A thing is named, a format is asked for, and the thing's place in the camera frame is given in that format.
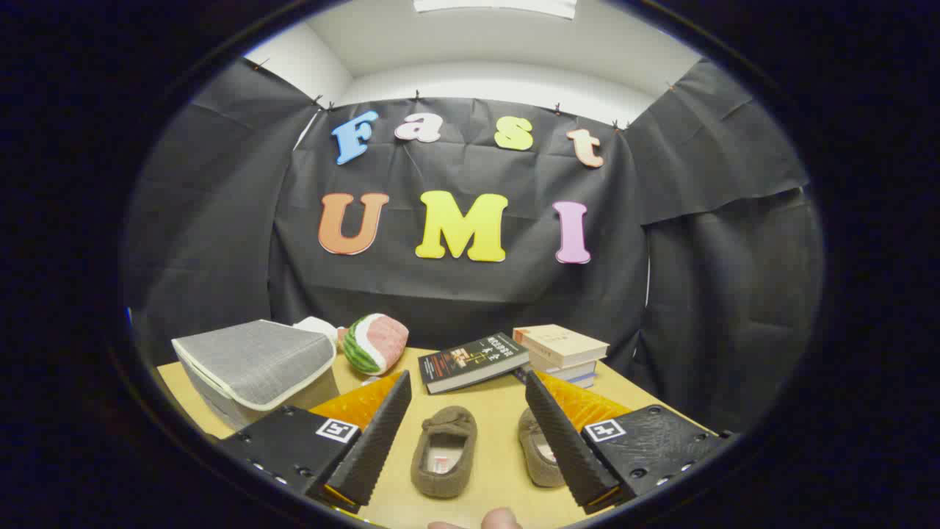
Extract brown fuzzy slipper shoe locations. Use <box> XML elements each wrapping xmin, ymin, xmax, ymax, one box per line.
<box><xmin>410</xmin><ymin>406</ymin><xmax>478</xmax><ymax>500</ymax></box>
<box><xmin>518</xmin><ymin>408</ymin><xmax>566</xmax><ymax>489</ymax></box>

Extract blue cover book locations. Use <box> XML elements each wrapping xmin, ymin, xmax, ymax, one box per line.
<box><xmin>514</xmin><ymin>367</ymin><xmax>597</xmax><ymax>390</ymax></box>

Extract white plush toy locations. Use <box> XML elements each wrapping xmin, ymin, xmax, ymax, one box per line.
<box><xmin>292</xmin><ymin>317</ymin><xmax>346</xmax><ymax>350</ymax></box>

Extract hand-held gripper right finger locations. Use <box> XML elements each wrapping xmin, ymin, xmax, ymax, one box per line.
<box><xmin>524</xmin><ymin>370</ymin><xmax>735</xmax><ymax>515</ymax></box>

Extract watermelon slice plush toy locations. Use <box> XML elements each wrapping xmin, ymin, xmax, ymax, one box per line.
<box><xmin>342</xmin><ymin>314</ymin><xmax>410</xmax><ymax>376</ymax></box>

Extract beige cover book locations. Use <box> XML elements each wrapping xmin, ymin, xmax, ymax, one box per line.
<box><xmin>513</xmin><ymin>324</ymin><xmax>610</xmax><ymax>370</ymax></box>

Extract grey fabric storage box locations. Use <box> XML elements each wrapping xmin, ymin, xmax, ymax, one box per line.
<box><xmin>171</xmin><ymin>319</ymin><xmax>340</xmax><ymax>432</ymax></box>

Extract ceiling light panel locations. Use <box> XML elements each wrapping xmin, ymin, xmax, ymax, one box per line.
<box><xmin>413</xmin><ymin>0</ymin><xmax>578</xmax><ymax>20</ymax></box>

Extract white cover book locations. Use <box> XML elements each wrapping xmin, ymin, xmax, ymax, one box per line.
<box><xmin>529</xmin><ymin>356</ymin><xmax>599</xmax><ymax>381</ymax></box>

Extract black backdrop cloth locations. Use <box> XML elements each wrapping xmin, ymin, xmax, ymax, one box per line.
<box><xmin>121</xmin><ymin>57</ymin><xmax>825</xmax><ymax>434</ymax></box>

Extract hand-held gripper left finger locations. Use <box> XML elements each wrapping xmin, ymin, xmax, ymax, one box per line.
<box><xmin>218</xmin><ymin>370</ymin><xmax>413</xmax><ymax>514</ymax></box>

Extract black cover book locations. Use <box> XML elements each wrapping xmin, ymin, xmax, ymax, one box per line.
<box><xmin>418</xmin><ymin>331</ymin><xmax>530</xmax><ymax>395</ymax></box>

